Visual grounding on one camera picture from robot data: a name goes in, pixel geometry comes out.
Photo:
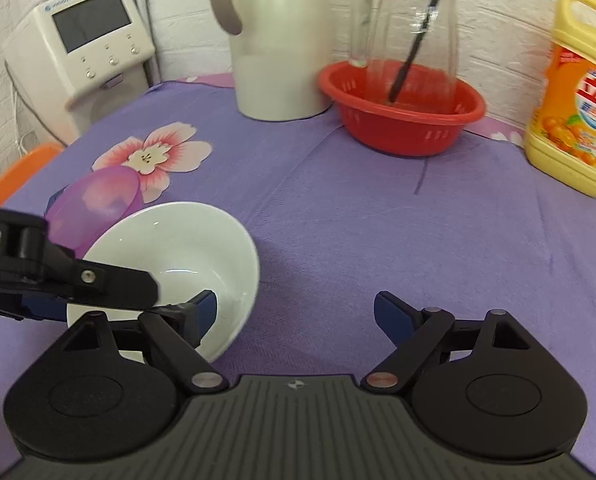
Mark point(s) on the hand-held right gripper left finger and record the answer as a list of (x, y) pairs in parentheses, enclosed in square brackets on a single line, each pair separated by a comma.
[(203, 312)]

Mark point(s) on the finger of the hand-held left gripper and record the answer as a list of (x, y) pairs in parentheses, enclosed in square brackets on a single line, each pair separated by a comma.
[(45, 309), (112, 287)]

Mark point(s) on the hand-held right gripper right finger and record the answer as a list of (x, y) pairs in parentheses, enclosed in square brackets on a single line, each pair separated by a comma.
[(393, 315)]

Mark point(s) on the floral ceramic bowl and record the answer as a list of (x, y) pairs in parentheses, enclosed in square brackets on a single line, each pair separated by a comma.
[(187, 245)]

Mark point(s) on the purple plastic bowl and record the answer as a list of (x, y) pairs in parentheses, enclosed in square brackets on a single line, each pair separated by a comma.
[(92, 205)]

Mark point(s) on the orange plastic basin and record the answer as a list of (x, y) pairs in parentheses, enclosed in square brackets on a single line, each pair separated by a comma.
[(20, 172)]

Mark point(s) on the purple floral tablecloth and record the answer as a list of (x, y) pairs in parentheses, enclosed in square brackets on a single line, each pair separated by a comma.
[(328, 240)]

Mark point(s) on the red plastic basket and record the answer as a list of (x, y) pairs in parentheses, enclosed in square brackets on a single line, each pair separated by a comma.
[(403, 130)]

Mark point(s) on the white water dispenser with screen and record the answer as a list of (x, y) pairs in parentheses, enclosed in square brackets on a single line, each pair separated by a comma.
[(52, 80)]

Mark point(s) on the yellow dish soap bottle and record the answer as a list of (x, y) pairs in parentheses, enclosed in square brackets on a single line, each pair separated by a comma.
[(573, 125)]

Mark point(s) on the black stirring stick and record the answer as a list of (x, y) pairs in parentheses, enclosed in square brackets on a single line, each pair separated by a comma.
[(415, 45)]

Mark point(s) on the white thermos jug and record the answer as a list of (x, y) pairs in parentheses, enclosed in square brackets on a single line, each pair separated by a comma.
[(278, 50)]

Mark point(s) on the glass pitcher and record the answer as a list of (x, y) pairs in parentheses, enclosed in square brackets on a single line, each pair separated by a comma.
[(378, 35)]

